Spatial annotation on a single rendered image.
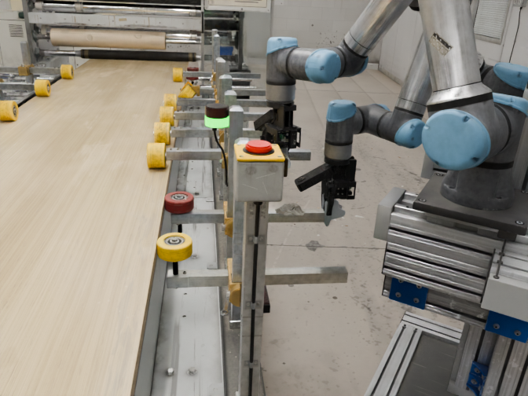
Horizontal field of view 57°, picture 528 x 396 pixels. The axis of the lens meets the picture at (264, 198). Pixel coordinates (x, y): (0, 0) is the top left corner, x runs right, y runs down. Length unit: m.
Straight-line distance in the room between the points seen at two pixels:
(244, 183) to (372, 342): 1.70
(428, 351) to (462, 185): 1.03
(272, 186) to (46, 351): 0.44
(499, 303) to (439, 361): 0.96
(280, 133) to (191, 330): 0.56
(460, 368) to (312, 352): 0.78
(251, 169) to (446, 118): 0.40
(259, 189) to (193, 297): 0.77
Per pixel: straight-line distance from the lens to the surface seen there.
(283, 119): 1.22
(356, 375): 2.16
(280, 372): 2.12
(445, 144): 0.96
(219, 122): 1.21
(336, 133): 1.31
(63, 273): 1.07
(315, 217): 1.40
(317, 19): 10.16
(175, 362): 1.23
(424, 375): 1.92
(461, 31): 0.97
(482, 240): 1.15
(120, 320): 0.91
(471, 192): 1.10
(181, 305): 1.41
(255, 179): 0.71
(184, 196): 1.37
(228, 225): 1.30
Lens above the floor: 1.45
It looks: 23 degrees down
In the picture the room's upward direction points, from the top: 3 degrees clockwise
